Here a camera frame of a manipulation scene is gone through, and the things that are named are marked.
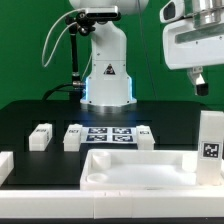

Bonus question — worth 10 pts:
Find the white desk top tray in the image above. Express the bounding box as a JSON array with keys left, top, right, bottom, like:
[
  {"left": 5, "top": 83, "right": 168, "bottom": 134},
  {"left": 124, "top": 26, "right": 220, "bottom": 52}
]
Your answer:
[{"left": 80, "top": 149, "right": 224, "bottom": 190}]

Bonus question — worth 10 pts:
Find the white front barrier wall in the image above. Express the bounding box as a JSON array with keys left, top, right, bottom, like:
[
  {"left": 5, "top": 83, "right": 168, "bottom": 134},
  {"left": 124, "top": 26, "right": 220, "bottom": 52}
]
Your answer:
[{"left": 0, "top": 189, "right": 224, "bottom": 219}]

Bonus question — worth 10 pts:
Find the black base cable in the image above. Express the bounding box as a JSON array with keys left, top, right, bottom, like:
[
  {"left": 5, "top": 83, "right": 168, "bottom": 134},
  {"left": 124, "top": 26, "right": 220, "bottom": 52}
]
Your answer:
[{"left": 42, "top": 82, "right": 84, "bottom": 101}]

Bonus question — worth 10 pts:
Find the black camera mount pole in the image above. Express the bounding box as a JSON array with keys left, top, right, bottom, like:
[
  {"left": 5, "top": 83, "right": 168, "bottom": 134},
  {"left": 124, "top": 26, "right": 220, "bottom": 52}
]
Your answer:
[{"left": 65, "top": 13, "right": 95, "bottom": 100}]

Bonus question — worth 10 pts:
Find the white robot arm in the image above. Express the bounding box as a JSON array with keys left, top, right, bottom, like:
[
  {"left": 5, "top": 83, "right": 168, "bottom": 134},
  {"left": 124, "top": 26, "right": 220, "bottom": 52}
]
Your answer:
[{"left": 69, "top": 0, "right": 224, "bottom": 111}]

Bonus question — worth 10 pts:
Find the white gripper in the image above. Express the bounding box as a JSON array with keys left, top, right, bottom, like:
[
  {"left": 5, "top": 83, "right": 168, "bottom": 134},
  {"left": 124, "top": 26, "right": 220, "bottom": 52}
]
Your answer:
[{"left": 160, "top": 0, "right": 224, "bottom": 96}]

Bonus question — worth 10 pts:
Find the fiducial marker sheet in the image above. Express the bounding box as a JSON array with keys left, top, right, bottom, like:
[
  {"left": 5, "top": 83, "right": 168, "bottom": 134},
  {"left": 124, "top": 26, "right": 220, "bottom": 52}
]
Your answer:
[{"left": 81, "top": 127, "right": 137, "bottom": 144}]

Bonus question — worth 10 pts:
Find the white left barrier block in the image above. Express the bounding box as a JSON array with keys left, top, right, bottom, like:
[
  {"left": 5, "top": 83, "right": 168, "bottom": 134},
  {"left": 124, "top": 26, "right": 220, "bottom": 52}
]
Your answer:
[{"left": 0, "top": 151, "right": 14, "bottom": 186}]

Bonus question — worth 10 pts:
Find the silver depth camera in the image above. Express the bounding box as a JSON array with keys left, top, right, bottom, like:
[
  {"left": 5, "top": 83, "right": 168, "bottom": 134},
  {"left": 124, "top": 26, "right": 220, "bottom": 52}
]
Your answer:
[{"left": 85, "top": 6, "right": 120, "bottom": 21}]

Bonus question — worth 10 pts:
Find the grey camera cable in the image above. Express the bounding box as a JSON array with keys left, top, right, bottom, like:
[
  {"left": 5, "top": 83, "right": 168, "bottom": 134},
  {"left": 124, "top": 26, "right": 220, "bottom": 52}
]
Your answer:
[{"left": 41, "top": 8, "right": 87, "bottom": 69}]

